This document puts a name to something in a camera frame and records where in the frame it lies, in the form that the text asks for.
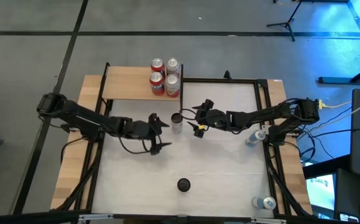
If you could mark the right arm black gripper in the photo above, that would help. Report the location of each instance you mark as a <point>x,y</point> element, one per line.
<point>214,119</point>

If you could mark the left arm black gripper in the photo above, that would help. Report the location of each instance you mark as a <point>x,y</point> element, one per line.
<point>140,129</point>

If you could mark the tall white black-top energy can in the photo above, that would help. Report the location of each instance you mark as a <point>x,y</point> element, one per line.
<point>177,124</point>
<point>183,184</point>

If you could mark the white pink raspberry lime can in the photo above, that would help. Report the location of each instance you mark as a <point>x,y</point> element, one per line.
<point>173,65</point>
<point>172,85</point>

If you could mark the red orange soda can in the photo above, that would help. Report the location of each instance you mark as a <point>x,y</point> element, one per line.
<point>157,64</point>
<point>157,84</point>

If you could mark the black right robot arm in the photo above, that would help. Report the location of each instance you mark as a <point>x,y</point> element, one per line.
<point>260,116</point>

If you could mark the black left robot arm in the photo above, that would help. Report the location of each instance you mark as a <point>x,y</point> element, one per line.
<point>83,116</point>

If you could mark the wooden shelf board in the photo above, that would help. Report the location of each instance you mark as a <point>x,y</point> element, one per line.
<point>127,84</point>

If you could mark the black clamp knob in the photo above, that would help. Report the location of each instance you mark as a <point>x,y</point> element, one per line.
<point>227,75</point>

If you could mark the black tripod stand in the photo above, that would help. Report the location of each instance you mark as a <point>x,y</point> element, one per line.
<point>288,23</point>

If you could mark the lit computer screen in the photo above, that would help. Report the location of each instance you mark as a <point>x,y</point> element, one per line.
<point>319,193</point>

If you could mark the black desk leg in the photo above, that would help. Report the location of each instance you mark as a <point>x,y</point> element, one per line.
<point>338,80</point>

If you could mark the black box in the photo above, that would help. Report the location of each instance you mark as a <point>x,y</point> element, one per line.
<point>349,193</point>

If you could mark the wooden shelf with black frame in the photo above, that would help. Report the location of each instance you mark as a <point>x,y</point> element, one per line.
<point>181,102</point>

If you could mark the black aluminium table frame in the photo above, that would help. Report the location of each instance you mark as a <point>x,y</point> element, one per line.
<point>210,80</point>

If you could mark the silver metal bracket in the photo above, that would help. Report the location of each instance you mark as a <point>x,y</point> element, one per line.
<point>268,220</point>
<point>95,216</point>

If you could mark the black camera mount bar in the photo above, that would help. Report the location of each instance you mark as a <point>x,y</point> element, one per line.
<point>43,217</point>

